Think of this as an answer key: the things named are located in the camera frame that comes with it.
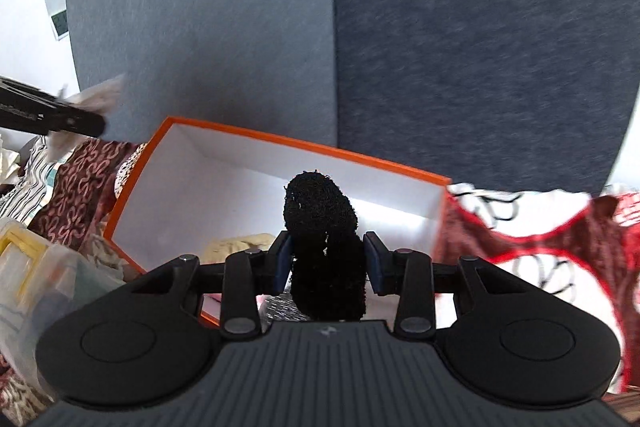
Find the orange cardboard box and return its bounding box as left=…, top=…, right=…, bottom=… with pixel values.
left=104, top=117, right=449, bottom=273

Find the red patterned fleece blanket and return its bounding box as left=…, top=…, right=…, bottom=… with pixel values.
left=0, top=136, right=640, bottom=427

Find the striped bed sheet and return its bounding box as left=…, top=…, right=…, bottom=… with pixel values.
left=1, top=136, right=65, bottom=225

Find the dark blue fabric panel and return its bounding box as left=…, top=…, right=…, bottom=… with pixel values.
left=334, top=0, right=639, bottom=194

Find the white textured cloth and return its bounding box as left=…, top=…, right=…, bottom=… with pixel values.
left=46, top=74, right=126, bottom=162

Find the grey fabric panel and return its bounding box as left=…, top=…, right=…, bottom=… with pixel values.
left=66, top=0, right=337, bottom=145

